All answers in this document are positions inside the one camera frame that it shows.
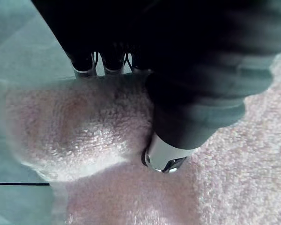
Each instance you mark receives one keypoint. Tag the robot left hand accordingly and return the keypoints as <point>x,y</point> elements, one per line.
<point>168,58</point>

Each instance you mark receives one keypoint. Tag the pink terry towel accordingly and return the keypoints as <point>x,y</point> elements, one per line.
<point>135,178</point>

